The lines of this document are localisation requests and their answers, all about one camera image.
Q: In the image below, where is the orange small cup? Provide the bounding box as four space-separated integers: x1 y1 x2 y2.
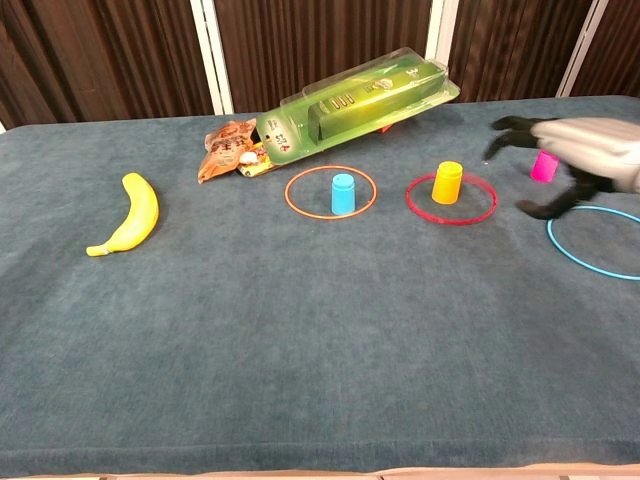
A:
431 160 464 206

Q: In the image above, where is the green blister pack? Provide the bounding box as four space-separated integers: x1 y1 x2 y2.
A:
255 46 461 167

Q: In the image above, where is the blue ring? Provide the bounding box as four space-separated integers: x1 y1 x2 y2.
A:
546 205 640 281

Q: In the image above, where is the dark blue table cloth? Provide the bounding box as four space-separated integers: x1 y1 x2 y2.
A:
0 95 640 476

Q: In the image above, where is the blue small cup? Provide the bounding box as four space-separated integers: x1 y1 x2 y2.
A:
330 172 356 217

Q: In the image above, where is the red ring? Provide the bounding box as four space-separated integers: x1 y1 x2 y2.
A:
405 171 499 226

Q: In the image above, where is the yellow banana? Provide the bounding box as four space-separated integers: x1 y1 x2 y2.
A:
85 172 160 259

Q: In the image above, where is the brown snack packet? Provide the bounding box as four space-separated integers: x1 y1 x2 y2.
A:
197 117 281 185

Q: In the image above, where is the pink small cup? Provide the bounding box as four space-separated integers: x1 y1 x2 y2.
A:
529 149 560 183

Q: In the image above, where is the orange ring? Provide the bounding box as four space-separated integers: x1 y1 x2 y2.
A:
284 165 378 220

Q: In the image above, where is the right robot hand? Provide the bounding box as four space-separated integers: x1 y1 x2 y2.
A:
482 115 640 220

